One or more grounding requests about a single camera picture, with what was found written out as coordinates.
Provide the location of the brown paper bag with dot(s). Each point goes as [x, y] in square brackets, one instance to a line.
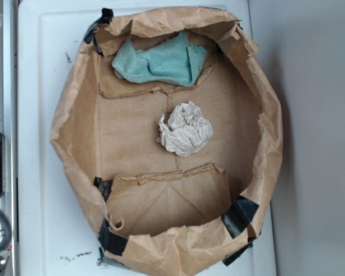
[152, 211]

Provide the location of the crumpled white paper ball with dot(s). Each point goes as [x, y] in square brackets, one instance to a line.
[186, 131]

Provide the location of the teal green cloth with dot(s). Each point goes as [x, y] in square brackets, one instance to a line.
[175, 61]

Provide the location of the white plastic tray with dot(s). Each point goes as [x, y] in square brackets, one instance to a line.
[54, 236]

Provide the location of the silver aluminium rail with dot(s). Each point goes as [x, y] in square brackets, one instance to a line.
[9, 259]

